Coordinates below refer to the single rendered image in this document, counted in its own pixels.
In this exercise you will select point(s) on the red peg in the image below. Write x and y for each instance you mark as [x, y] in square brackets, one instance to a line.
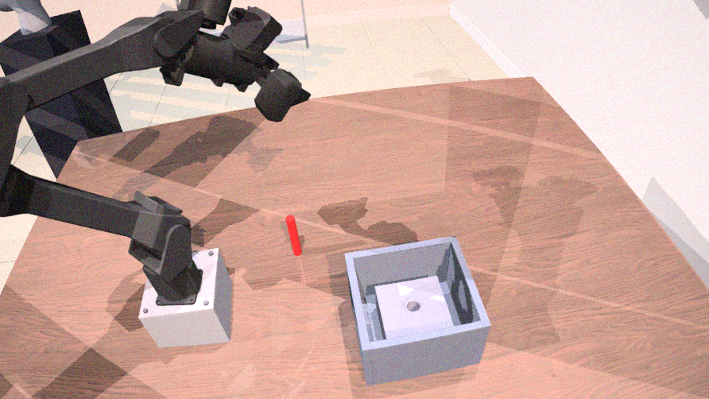
[291, 223]

